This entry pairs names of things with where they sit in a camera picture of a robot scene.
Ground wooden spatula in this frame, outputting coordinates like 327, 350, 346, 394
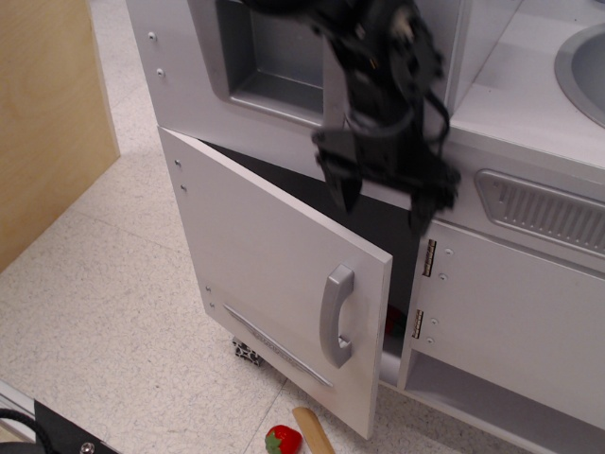
292, 407, 336, 454

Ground lower brass door hinge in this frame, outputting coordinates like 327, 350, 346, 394
412, 309, 424, 339

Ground upper brass door hinge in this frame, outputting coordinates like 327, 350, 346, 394
423, 239, 437, 277

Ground silver vent panel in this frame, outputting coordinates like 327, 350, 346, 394
475, 169, 604, 256

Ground white fridge door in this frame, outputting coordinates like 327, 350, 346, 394
159, 129, 392, 438

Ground white toy kitchen counter unit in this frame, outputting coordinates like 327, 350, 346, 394
398, 1, 604, 453

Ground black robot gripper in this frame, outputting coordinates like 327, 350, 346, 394
312, 129, 460, 235

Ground red item inside fridge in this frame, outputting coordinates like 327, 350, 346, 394
385, 306, 406, 338

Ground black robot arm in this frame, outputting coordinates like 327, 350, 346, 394
246, 1, 460, 236

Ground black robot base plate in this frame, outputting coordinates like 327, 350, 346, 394
0, 399, 119, 454

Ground plywood board panel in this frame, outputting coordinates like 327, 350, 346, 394
1, 1, 119, 269

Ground silver ice dispenser recess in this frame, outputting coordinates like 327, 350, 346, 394
188, 1, 346, 128

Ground silver fridge door handle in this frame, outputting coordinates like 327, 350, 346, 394
319, 264, 354, 369

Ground silver fridge logo emblem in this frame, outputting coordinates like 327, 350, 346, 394
223, 305, 334, 388

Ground aluminium floor rail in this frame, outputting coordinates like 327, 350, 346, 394
0, 380, 36, 443

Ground brass door hinge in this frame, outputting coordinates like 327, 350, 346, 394
423, 239, 437, 277
412, 309, 424, 339

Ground white toy fridge cabinet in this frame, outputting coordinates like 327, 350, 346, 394
124, 0, 474, 393

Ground silver toy sink basin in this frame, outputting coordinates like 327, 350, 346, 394
554, 24, 604, 128

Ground black cable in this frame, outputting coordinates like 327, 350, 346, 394
0, 408, 51, 454

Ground red toy strawberry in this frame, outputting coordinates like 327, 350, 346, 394
265, 425, 303, 454

